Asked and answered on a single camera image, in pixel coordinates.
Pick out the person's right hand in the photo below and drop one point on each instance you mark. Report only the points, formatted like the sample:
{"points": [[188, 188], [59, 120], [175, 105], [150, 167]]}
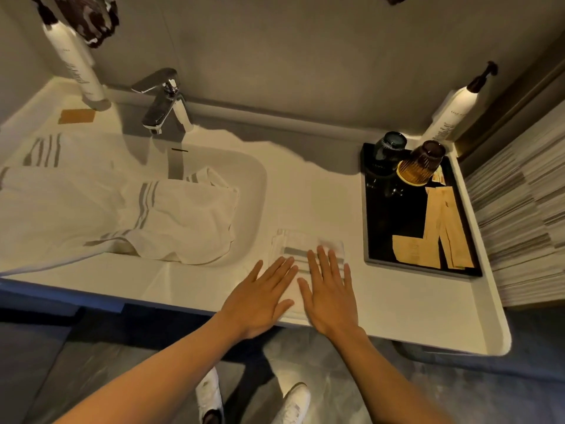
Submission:
{"points": [[331, 304]]}

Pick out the person's left hand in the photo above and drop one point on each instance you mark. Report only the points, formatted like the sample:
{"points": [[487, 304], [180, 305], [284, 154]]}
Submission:
{"points": [[251, 304]]}

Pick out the person's left little finger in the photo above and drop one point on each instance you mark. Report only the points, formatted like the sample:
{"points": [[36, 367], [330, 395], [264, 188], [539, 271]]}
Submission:
{"points": [[253, 273]]}

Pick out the person's left thumb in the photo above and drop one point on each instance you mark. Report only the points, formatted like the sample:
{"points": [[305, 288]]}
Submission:
{"points": [[283, 309]]}

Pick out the person's right little finger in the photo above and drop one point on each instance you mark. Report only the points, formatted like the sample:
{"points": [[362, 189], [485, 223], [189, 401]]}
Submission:
{"points": [[348, 280]]}

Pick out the person's right middle finger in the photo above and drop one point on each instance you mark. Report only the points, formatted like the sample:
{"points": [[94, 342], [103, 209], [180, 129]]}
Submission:
{"points": [[326, 269]]}

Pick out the person's right thumb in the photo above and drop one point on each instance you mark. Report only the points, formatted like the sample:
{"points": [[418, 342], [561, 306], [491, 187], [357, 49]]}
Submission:
{"points": [[305, 293]]}

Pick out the person's left middle finger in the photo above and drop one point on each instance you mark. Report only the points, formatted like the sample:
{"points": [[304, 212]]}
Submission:
{"points": [[279, 275]]}

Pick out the small white striped towel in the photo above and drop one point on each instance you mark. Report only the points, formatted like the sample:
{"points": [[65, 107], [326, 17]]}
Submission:
{"points": [[295, 245]]}

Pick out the person's left forearm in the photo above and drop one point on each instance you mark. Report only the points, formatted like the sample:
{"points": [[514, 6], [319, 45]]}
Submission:
{"points": [[154, 379]]}

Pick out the person's right forearm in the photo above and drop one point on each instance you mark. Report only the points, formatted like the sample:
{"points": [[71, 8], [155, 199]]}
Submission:
{"points": [[384, 384]]}

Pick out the wide tan paper packet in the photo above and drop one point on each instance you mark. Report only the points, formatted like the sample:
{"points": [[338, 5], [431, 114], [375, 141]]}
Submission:
{"points": [[410, 250]]}

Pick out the black rectangular tray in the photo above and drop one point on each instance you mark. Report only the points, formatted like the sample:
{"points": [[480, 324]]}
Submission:
{"points": [[397, 216]]}

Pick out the white sink basin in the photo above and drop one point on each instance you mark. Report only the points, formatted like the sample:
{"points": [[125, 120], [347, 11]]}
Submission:
{"points": [[247, 180]]}

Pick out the person's white right shoe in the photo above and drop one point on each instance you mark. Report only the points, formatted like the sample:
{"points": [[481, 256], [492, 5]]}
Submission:
{"points": [[293, 404]]}

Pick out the person's white shoe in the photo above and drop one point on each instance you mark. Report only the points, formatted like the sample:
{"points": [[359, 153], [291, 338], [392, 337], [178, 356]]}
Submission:
{"points": [[209, 395], [293, 404]]}

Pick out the large white striped towel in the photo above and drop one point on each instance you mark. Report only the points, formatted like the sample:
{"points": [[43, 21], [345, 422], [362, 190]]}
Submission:
{"points": [[167, 216]]}

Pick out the long tan paper packet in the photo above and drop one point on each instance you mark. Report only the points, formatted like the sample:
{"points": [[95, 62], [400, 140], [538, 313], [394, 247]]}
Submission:
{"points": [[435, 211], [457, 233]]}

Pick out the person's white left shoe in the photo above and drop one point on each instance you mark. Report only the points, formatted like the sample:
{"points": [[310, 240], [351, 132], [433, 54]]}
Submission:
{"points": [[209, 395]]}

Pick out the dark green glass cup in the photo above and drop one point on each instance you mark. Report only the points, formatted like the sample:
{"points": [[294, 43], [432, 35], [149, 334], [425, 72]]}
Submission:
{"points": [[388, 147]]}

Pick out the brown glass cup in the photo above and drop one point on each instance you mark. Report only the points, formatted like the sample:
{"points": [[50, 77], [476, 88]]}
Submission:
{"points": [[421, 165]]}

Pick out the small tan paper packet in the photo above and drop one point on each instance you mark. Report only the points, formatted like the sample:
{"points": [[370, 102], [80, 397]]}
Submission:
{"points": [[438, 174]]}

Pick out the chrome sink faucet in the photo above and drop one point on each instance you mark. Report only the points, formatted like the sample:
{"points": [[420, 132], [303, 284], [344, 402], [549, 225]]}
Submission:
{"points": [[165, 103]]}

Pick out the white pump bottle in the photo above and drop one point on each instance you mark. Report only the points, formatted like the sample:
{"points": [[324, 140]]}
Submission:
{"points": [[77, 61], [452, 114]]}

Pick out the flat white striped towel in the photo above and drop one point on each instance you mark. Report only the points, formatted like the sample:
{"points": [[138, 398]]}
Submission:
{"points": [[79, 150]]}

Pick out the dark patterned cloth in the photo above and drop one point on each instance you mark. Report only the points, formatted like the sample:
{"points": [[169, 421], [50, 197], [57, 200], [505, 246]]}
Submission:
{"points": [[92, 17]]}

